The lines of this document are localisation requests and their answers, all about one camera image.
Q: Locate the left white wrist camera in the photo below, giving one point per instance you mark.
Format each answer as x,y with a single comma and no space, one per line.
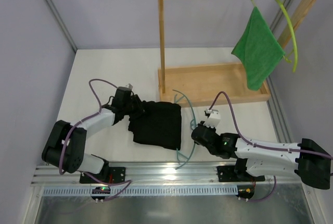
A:
129,86

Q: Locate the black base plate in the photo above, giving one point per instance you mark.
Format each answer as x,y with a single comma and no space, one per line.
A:
114,174
228,174

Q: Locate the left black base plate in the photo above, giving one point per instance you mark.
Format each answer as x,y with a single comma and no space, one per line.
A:
114,174

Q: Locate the aluminium mounting rail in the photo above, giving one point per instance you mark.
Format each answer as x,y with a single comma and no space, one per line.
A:
141,173

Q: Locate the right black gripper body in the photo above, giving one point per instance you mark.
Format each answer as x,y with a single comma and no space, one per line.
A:
197,134

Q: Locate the grey slotted cable duct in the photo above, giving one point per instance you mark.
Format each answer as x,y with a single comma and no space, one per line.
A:
141,190

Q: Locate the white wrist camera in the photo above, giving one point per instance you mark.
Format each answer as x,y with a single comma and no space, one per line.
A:
129,86
213,118

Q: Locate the green microfibre cloth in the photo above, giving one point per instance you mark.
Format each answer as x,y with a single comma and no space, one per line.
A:
258,50

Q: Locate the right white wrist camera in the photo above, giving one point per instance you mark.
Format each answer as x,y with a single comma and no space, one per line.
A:
213,118

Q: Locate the black trousers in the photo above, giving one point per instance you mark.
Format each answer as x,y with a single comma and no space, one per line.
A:
159,125

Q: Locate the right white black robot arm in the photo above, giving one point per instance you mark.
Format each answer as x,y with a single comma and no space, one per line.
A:
254,158

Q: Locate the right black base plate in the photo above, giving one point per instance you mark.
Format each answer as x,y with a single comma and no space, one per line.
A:
228,174

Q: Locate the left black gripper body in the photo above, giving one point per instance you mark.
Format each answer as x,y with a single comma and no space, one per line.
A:
138,106

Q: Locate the wooden clothes rack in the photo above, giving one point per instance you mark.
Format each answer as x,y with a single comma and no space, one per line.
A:
202,82

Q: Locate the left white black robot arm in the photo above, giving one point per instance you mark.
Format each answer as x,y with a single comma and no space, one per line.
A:
65,146

